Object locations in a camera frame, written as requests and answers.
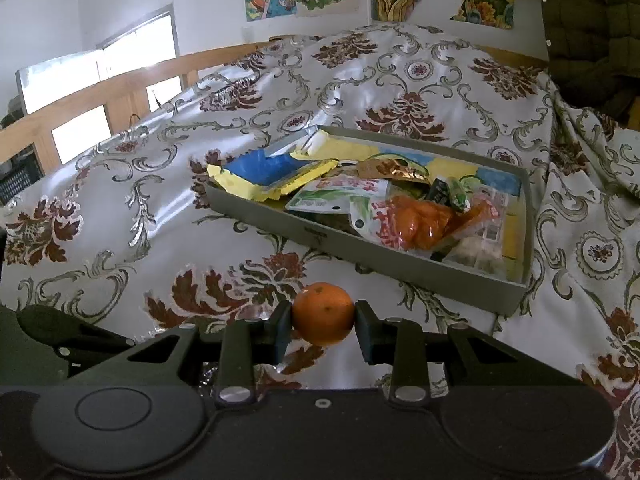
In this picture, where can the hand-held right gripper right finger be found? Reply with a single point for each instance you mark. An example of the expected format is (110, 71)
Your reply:
(365, 332)

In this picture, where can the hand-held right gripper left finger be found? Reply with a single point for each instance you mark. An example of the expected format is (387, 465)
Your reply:
(282, 332)

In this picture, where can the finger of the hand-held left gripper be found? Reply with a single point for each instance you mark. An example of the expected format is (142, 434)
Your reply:
(75, 327)

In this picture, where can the orange tangerine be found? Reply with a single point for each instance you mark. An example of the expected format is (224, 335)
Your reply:
(322, 312)

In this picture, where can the grey tray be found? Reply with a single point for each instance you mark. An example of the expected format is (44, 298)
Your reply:
(350, 252)

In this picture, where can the clear bag of orange fruit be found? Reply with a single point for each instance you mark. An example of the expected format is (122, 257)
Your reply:
(420, 222)

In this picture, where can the clear packet of brown biscuits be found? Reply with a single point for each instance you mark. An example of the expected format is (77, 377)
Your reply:
(475, 255)

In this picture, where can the white green snack pouch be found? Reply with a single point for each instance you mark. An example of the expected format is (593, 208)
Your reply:
(330, 195)

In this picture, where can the yellow snack bar packet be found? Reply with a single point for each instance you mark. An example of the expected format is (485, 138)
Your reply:
(305, 177)

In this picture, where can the clear packet with barcode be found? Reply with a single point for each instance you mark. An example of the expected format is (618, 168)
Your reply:
(492, 230)

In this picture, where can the gold candy pack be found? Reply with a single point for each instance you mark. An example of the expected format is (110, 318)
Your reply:
(395, 170)

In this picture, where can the green stick snack packet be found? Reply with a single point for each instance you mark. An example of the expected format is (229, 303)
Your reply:
(457, 195)

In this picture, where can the black plastic crate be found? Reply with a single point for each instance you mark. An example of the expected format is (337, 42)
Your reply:
(20, 177)

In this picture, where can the window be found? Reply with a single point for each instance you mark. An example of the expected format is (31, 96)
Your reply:
(135, 45)

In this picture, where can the green quilted jacket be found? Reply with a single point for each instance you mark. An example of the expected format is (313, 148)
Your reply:
(590, 25)

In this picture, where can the wooden bed frame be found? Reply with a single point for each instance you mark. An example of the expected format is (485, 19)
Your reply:
(140, 77)

